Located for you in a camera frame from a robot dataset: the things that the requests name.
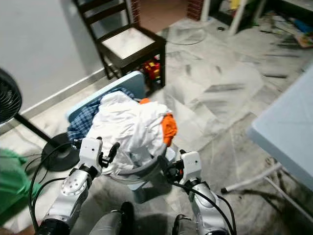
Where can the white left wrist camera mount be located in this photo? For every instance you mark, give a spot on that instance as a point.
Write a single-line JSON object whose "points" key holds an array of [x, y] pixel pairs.
{"points": [[90, 152]]}

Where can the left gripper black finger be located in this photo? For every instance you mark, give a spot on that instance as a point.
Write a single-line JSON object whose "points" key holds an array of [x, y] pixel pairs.
{"points": [[114, 151]]}

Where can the robot leg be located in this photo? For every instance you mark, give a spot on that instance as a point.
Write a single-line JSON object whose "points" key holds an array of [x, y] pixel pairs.
{"points": [[186, 226], [112, 220]]}

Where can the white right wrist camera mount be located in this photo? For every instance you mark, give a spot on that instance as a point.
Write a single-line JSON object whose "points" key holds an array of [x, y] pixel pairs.
{"points": [[190, 165]]}

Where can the round floor drain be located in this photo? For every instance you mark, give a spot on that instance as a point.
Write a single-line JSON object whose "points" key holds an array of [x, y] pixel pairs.
{"points": [[222, 29]]}

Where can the green plastic stool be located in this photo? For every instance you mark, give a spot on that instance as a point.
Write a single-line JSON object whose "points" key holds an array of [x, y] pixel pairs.
{"points": [[14, 186]]}

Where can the blue plaid garment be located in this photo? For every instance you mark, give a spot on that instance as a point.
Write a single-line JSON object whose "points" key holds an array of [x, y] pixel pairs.
{"points": [[83, 120]]}

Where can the white pipe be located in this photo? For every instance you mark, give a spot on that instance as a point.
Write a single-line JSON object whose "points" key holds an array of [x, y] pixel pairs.
{"points": [[237, 14]]}

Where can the white garment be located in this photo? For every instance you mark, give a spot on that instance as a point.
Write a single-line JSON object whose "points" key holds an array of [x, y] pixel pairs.
{"points": [[127, 122]]}

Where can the red toy truck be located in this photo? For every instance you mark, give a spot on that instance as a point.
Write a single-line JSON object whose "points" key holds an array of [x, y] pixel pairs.
{"points": [[152, 69]]}

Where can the steel bucket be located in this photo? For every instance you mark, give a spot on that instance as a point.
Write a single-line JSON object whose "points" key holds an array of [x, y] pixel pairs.
{"points": [[146, 172]]}

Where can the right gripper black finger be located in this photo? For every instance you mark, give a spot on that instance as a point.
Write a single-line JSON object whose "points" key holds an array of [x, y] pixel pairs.
{"points": [[164, 165], [181, 152]]}

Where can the black standing fan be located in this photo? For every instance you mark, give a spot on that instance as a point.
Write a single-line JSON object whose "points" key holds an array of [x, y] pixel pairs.
{"points": [[10, 98]]}

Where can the dark wooden chair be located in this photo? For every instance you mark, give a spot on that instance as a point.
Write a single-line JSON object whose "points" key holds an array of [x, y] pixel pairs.
{"points": [[129, 41]]}

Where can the orange garment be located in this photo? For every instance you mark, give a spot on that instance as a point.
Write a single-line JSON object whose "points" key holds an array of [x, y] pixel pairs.
{"points": [[168, 128]]}

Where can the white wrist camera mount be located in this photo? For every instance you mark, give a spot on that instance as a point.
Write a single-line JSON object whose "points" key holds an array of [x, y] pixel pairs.
{"points": [[90, 152], [190, 165]]}

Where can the right robot leg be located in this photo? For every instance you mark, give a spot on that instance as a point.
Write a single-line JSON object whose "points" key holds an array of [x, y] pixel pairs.
{"points": [[186, 226]]}

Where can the light blue stool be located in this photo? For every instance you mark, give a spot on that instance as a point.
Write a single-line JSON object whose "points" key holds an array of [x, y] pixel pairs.
{"points": [[129, 83]]}

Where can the round glass disc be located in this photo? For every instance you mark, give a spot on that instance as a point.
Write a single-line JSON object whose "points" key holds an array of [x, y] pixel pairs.
{"points": [[185, 33]]}

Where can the left robot leg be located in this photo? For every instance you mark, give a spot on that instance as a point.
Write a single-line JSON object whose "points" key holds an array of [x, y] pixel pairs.
{"points": [[112, 220]]}

